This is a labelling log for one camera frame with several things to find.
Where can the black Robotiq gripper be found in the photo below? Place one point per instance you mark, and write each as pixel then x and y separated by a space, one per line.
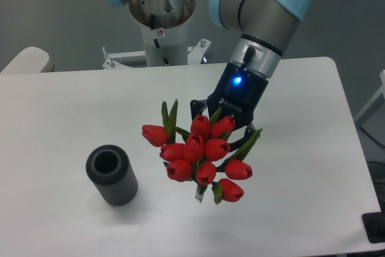
pixel 237 94

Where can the red tulip bouquet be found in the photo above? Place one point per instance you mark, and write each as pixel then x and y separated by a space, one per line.
pixel 201 154

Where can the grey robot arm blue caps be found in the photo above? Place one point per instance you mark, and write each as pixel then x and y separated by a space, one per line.
pixel 267 27

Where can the dark grey ribbed vase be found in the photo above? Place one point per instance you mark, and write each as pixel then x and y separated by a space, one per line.
pixel 109 169

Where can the white furniture leg right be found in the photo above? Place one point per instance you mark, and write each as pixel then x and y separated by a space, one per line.
pixel 374 102

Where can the black device at table edge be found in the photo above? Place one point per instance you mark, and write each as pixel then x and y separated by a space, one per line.
pixel 374 226

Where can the beige chair armrest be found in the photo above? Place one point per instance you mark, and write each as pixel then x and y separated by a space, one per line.
pixel 28 61

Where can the white metal base frame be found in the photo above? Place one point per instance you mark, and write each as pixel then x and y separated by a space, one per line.
pixel 136 59

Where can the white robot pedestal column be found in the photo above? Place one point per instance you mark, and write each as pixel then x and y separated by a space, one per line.
pixel 164 23

